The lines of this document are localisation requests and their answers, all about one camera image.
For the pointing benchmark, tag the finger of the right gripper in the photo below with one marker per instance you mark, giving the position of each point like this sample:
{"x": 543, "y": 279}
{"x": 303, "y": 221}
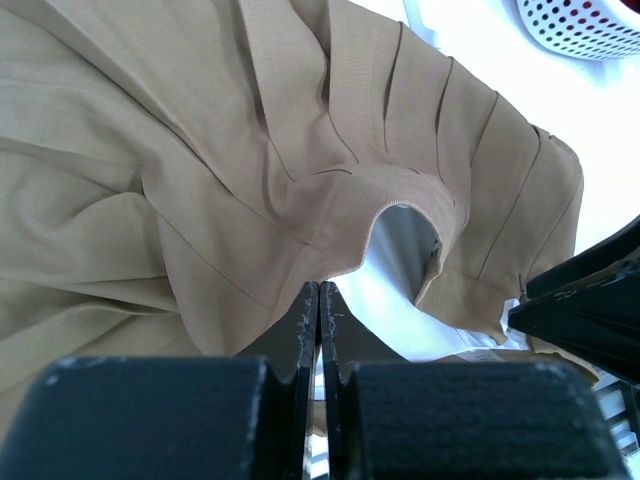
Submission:
{"x": 598, "y": 258}
{"x": 597, "y": 323}

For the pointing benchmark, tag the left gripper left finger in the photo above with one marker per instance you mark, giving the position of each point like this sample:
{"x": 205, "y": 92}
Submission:
{"x": 126, "y": 417}

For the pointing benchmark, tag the white laundry basket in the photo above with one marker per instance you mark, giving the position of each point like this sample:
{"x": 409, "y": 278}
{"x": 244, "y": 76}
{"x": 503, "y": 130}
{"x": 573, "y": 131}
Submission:
{"x": 594, "y": 30}

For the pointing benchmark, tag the tan pleated skirt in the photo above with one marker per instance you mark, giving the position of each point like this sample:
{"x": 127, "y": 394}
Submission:
{"x": 185, "y": 166}

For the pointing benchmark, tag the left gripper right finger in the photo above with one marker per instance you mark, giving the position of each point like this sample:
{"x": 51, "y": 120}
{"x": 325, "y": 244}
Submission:
{"x": 388, "y": 418}

